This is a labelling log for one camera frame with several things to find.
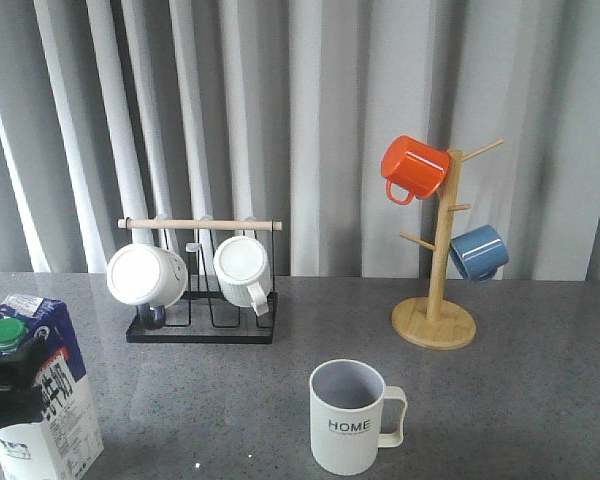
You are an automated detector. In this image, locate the white HOME mug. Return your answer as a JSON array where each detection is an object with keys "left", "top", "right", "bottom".
[{"left": 308, "top": 359, "right": 408, "bottom": 476}]

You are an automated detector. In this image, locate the ribbed white hanging mug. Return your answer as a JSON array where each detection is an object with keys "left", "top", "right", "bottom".
[{"left": 214, "top": 236, "right": 272, "bottom": 316}]

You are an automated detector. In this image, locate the wooden mug tree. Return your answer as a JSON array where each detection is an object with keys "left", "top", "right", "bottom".
[{"left": 391, "top": 139, "right": 504, "bottom": 350}]

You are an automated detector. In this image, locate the smooth white hanging mug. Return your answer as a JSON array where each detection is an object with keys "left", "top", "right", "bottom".
[{"left": 106, "top": 244, "right": 188, "bottom": 330}]

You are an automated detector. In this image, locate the orange enamel mug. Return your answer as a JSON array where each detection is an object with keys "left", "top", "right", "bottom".
[{"left": 381, "top": 136, "right": 451, "bottom": 205}]

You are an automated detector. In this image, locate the grey pleated curtain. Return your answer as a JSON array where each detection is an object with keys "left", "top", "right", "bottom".
[{"left": 0, "top": 1, "right": 600, "bottom": 281}]

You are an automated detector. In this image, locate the blue white milk carton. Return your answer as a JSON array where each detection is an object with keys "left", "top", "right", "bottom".
[{"left": 0, "top": 294, "right": 103, "bottom": 479}]

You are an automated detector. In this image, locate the black metal mug rack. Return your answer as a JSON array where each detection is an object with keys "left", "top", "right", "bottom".
[{"left": 118, "top": 218, "right": 283, "bottom": 344}]

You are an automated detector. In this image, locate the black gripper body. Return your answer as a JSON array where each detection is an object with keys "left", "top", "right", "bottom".
[{"left": 0, "top": 386, "right": 43, "bottom": 429}]

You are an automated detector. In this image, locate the blue enamel mug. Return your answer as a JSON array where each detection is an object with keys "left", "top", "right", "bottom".
[{"left": 450, "top": 225, "right": 509, "bottom": 283}]

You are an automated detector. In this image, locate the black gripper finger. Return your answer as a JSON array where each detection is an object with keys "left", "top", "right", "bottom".
[{"left": 0, "top": 337, "right": 47, "bottom": 390}]

